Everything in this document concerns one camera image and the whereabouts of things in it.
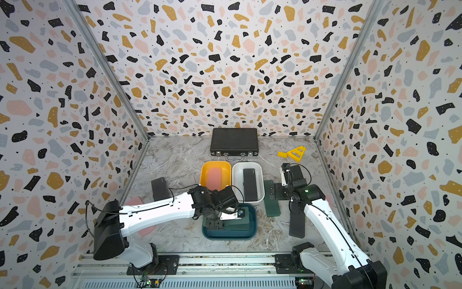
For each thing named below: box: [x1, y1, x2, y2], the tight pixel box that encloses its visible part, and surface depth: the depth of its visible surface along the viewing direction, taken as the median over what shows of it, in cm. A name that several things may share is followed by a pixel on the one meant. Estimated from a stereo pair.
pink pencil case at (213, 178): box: [206, 167, 222, 191], surface depth 105 cm
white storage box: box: [231, 161, 265, 204], surface depth 102 cm
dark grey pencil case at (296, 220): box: [288, 201, 305, 239], surface depth 87 cm
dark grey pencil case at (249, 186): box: [243, 167, 258, 202], surface depth 103 cm
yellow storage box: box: [199, 160, 232, 190], surface depth 105 cm
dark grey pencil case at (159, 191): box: [150, 177, 173, 202], surface depth 97 cm
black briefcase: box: [209, 127, 259, 162], surface depth 115 cm
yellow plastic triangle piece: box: [277, 145, 307, 163], surface depth 115 cm
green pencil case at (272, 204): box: [263, 180, 281, 218], surface depth 91 cm
